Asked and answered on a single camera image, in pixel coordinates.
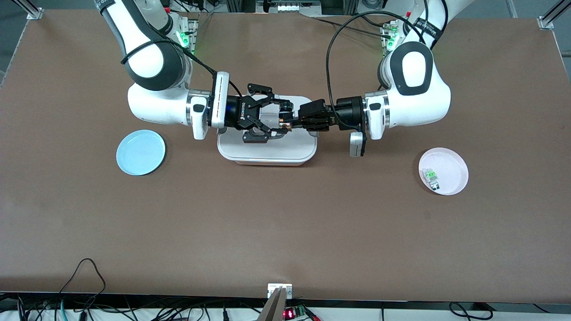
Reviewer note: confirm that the aluminium corner post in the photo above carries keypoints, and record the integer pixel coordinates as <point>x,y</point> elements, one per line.
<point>33,13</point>
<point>546,21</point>

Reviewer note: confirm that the green clear switch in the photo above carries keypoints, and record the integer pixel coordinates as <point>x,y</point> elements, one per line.
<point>432,178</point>

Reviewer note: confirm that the aluminium frame rail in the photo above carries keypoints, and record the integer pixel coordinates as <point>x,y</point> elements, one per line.
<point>290,6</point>

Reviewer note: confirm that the light blue plate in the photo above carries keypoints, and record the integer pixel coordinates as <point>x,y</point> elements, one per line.
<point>140,152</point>

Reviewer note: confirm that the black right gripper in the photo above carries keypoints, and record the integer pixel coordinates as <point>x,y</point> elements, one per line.
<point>235,113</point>

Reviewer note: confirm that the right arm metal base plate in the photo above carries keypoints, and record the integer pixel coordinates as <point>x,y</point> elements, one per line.
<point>194,26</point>

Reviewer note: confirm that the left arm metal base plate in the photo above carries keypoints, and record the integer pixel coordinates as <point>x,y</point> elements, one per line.
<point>386,33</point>

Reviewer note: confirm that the small white metal bracket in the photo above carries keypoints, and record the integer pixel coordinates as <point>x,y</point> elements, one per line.
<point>272,290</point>

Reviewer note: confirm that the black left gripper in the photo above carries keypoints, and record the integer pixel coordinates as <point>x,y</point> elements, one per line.
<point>347,113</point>

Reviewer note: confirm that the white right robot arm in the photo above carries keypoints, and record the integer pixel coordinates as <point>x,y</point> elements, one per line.
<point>151,107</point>

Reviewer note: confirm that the circuit board with red display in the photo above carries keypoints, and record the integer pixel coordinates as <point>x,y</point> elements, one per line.
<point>290,314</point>

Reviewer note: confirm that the pink plate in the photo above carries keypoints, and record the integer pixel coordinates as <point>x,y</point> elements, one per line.
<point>450,165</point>

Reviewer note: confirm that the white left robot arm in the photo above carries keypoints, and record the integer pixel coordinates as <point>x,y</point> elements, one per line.
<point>415,107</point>

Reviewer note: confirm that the grey camera mount bar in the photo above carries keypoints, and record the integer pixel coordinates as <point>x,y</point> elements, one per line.
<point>273,310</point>

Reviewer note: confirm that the white lidded lunch box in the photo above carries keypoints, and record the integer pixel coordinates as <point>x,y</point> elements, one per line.
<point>267,154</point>

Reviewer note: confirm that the orange black switch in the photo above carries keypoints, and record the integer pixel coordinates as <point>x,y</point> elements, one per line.
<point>287,128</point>

